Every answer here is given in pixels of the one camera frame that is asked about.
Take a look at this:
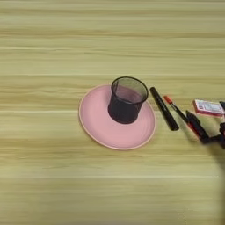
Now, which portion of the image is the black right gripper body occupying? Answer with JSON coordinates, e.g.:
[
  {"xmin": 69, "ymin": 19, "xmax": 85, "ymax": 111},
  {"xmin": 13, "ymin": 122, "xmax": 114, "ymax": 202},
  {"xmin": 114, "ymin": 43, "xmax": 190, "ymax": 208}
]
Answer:
[{"xmin": 209, "ymin": 122, "xmax": 225, "ymax": 149}]

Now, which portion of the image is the red capped black pen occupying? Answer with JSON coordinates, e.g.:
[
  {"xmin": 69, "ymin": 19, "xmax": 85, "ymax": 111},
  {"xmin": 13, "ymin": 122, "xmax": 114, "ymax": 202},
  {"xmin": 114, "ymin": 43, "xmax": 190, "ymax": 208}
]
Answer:
[{"xmin": 163, "ymin": 95, "xmax": 203, "ymax": 139}]

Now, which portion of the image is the black mesh pen cup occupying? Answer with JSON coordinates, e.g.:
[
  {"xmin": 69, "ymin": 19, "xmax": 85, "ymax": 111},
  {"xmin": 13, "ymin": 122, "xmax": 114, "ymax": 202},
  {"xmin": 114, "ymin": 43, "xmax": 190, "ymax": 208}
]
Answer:
[{"xmin": 107, "ymin": 76, "xmax": 149, "ymax": 125}]

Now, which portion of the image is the pink round plate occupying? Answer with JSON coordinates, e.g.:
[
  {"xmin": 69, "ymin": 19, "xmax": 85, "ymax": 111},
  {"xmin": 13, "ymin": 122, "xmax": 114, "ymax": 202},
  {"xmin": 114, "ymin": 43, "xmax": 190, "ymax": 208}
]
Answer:
[{"xmin": 78, "ymin": 84, "xmax": 156, "ymax": 151}]

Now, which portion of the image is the red white card box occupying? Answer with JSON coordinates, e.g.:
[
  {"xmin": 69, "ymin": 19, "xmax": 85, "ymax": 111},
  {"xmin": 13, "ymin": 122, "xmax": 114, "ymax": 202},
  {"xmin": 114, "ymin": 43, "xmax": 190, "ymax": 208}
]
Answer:
[{"xmin": 192, "ymin": 98, "xmax": 225, "ymax": 118}]

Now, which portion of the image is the black marker pen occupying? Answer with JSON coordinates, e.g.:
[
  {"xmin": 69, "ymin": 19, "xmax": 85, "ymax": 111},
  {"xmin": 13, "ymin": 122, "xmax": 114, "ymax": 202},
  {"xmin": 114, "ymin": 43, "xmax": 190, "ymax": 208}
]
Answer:
[{"xmin": 149, "ymin": 86, "xmax": 180, "ymax": 132}]

